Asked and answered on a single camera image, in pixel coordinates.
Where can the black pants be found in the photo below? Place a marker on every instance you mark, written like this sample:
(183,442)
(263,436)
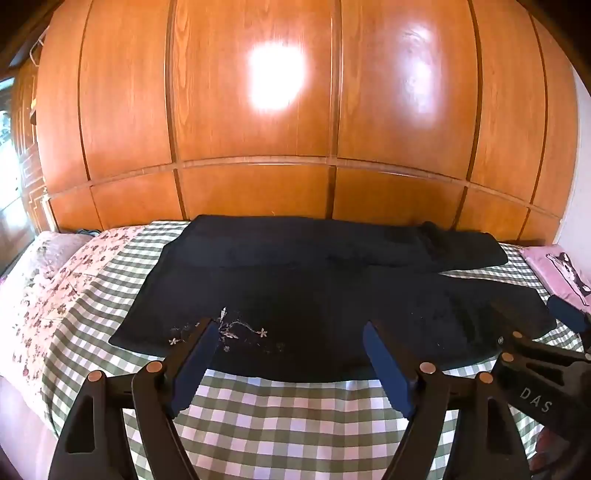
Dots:
(300,295)

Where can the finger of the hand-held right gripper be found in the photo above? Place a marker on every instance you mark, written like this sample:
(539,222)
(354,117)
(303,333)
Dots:
(545,346)
(565,310)

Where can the wooden wardrobe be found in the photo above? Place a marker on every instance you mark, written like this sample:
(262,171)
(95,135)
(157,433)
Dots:
(254,194)

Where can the pink floral bedsheet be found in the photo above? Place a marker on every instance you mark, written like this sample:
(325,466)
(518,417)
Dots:
(60,300)

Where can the wooden cabinet with inlay lines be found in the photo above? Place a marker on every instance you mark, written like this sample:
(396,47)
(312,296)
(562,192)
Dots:
(27,184)

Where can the pink floral pillow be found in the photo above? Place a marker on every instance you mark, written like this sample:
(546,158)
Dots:
(53,251)

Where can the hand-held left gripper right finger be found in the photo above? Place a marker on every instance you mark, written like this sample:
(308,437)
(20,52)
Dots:
(388,364)

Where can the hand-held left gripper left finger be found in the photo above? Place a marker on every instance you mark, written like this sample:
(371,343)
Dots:
(196,364)

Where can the green checkered blanket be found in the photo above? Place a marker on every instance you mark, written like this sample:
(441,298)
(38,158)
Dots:
(277,424)

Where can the window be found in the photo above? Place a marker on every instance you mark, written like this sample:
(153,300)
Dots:
(7,152)

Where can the pink printed pillow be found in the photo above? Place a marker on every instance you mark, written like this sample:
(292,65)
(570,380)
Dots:
(545,263)

